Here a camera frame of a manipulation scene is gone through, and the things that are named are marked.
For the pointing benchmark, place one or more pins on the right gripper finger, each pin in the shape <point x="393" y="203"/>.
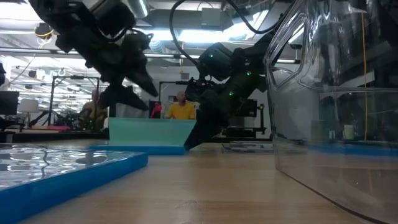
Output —
<point x="205" y="130"/>

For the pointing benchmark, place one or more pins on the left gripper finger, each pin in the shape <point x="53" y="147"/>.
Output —
<point x="121" y="96"/>
<point x="141" y="79"/>

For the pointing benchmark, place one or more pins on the teal plastic bin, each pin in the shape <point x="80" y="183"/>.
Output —
<point x="149" y="130"/>

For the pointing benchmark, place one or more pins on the clear plastic bin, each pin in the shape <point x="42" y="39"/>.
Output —
<point x="311" y="174"/>

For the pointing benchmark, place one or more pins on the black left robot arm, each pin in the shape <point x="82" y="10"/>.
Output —
<point x="53" y="12"/>

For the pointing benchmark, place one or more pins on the grey cover cloth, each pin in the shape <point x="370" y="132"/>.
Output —
<point x="133" y="112"/>

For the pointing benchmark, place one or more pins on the person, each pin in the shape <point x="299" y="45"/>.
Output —
<point x="91" y="115"/>
<point x="182" y="112"/>

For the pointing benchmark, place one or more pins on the red object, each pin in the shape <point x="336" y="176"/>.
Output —
<point x="156" y="110"/>

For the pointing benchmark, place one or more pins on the pink flat object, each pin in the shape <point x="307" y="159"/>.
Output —
<point x="59" y="127"/>

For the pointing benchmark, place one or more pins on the dark background table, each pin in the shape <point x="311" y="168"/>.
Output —
<point x="46" y="136"/>

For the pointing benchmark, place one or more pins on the grey ceiling box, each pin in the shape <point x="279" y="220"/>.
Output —
<point x="211" y="17"/>

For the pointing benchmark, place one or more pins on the white table lamp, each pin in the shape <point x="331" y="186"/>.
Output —
<point x="28" y="105"/>

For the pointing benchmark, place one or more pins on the black monitor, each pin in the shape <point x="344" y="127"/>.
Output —
<point x="8" y="102"/>

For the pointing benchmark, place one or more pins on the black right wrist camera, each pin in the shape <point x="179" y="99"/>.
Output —
<point x="199" y="90"/>

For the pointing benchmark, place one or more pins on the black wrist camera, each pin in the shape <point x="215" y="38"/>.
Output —
<point x="199" y="90"/>
<point x="115" y="18"/>

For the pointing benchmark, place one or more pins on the black metal stand frame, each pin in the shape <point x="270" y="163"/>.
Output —
<point x="77" y="77"/>
<point x="182" y="82"/>

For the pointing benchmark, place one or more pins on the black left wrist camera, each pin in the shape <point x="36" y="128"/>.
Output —
<point x="115" y="18"/>

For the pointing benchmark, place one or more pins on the silver air duct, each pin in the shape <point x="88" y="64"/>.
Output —
<point x="140" y="7"/>

